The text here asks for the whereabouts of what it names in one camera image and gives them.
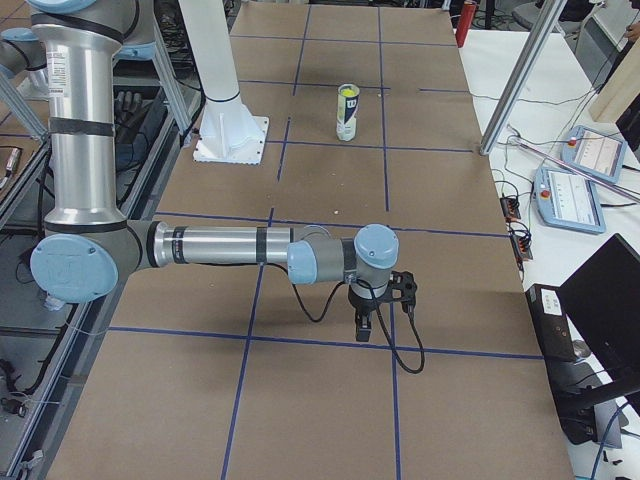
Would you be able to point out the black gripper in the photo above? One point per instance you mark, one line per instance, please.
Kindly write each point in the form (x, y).
(361, 303)

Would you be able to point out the tennis ball can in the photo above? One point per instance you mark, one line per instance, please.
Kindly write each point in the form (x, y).
(346, 118)

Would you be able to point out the black computer box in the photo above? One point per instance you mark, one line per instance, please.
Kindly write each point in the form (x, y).
(551, 326)

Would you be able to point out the near teach pendant tablet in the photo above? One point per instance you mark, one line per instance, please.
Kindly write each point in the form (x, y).
(567, 201)

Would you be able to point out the teach pendant tablet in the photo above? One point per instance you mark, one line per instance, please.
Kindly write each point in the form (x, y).
(567, 201)
(591, 151)

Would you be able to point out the black monitor with stand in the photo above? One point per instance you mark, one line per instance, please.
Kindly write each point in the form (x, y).
(601, 298)

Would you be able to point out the far teach pendant tablet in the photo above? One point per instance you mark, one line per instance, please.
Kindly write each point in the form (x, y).
(591, 151)

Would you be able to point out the red cylinder tube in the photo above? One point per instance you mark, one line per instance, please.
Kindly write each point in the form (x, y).
(464, 22)

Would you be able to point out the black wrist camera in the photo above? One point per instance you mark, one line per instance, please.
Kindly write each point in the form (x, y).
(404, 289)

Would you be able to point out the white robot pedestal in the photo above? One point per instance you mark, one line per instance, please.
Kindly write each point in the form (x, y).
(228, 132)

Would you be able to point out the aluminium frame post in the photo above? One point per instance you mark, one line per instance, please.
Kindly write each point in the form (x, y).
(535, 42)

